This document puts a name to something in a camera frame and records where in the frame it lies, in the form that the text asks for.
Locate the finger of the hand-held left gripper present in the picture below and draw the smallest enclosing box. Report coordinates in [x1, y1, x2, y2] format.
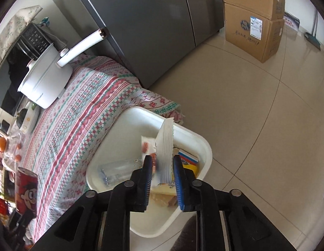
[9, 208, 37, 241]

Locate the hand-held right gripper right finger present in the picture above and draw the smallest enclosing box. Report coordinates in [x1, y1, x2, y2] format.
[172, 155, 298, 251]

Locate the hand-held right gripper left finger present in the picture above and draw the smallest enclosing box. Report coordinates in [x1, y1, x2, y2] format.
[34, 155, 153, 251]

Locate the beige snack wrapper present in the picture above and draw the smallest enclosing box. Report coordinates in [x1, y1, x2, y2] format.
[150, 183, 178, 207]

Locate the yellow wrapper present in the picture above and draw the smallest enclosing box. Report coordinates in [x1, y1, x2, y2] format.
[181, 163, 199, 178]

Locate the clear plastic bottle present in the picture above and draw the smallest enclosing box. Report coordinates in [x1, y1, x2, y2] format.
[98, 159, 144, 187]

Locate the red cartoon face can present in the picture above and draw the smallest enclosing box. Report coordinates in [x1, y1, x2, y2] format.
[15, 166, 39, 215]

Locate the red white paper container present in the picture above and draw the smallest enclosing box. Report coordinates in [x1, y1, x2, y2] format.
[140, 135, 158, 163]

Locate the white ridged paper wrapper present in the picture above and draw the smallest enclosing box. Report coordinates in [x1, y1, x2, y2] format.
[152, 118, 174, 186]

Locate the white plastic bin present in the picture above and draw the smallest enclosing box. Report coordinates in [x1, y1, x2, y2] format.
[86, 106, 213, 238]

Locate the brown slipper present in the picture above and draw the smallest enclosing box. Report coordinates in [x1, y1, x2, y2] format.
[175, 216, 202, 251]

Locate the patterned striped tablecloth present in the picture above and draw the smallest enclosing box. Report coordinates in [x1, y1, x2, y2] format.
[18, 55, 183, 241]

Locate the white printed bowl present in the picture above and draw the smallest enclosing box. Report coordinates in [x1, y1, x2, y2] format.
[17, 102, 41, 134]

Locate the dark green squash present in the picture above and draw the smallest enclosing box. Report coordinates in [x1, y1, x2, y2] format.
[16, 110, 28, 128]

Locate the white electric pot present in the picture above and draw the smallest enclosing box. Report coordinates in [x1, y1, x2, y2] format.
[18, 29, 109, 109]

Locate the black microwave oven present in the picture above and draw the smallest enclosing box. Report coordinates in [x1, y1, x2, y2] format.
[0, 22, 68, 115]

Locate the grey refrigerator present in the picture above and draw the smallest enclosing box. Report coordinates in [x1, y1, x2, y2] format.
[38, 0, 225, 89]

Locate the floral cloth cover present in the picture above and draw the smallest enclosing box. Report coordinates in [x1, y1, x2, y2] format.
[0, 5, 43, 70]

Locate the green broom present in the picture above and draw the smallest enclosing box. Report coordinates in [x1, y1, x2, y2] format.
[304, 10, 322, 51]

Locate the small blue white box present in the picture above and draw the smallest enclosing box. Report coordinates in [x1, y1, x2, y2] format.
[284, 12, 301, 32]

